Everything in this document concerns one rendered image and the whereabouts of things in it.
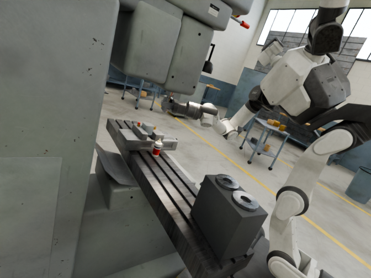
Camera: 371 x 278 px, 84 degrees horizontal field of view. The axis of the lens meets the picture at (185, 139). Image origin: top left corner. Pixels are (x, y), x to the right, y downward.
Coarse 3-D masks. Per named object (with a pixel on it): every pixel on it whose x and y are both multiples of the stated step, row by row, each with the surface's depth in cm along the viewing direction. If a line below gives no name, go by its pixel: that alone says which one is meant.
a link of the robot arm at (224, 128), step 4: (228, 120) 132; (220, 124) 120; (224, 124) 125; (228, 124) 129; (216, 128) 120; (220, 128) 122; (224, 128) 124; (228, 128) 127; (232, 128) 127; (216, 132) 127; (220, 132) 125; (224, 132) 127; (228, 132) 126; (224, 136) 127
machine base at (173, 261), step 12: (144, 264) 133; (156, 264) 135; (168, 264) 138; (180, 264) 141; (108, 276) 119; (120, 276) 121; (132, 276) 124; (144, 276) 126; (156, 276) 128; (168, 276) 131
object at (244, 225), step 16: (208, 176) 76; (224, 176) 77; (208, 192) 74; (224, 192) 69; (240, 192) 70; (192, 208) 82; (208, 208) 73; (224, 208) 66; (240, 208) 63; (256, 208) 64; (208, 224) 72; (224, 224) 66; (240, 224) 61; (256, 224) 65; (208, 240) 72; (224, 240) 65; (240, 240) 65; (224, 256) 66
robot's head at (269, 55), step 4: (276, 44) 97; (268, 48) 101; (272, 48) 99; (276, 48) 98; (264, 52) 101; (268, 52) 100; (272, 52) 100; (276, 52) 99; (260, 56) 102; (264, 56) 101; (268, 56) 100; (272, 56) 100; (276, 56) 99; (280, 56) 98; (260, 60) 102; (264, 60) 102; (268, 60) 102; (272, 60) 100; (264, 64) 103
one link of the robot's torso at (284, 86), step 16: (304, 48) 86; (272, 64) 100; (288, 64) 87; (304, 64) 84; (320, 64) 86; (336, 64) 95; (272, 80) 96; (288, 80) 89; (304, 80) 85; (320, 80) 84; (336, 80) 88; (272, 96) 99; (288, 96) 93; (304, 96) 87; (320, 96) 84; (336, 96) 85; (288, 112) 96; (304, 112) 90; (320, 112) 87
